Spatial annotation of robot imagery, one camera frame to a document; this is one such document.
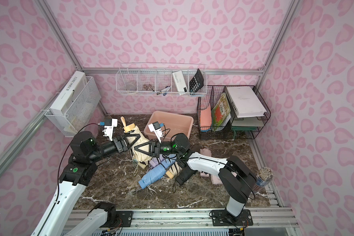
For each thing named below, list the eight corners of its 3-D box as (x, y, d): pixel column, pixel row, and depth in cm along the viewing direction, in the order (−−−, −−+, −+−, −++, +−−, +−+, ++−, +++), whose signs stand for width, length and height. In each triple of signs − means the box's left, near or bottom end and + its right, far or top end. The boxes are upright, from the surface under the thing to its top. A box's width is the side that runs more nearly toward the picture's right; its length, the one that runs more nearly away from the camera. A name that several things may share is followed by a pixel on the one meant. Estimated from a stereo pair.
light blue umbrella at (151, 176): (142, 190, 84) (140, 188, 81) (137, 182, 87) (136, 180, 84) (166, 172, 91) (166, 170, 88) (161, 165, 94) (160, 163, 91)
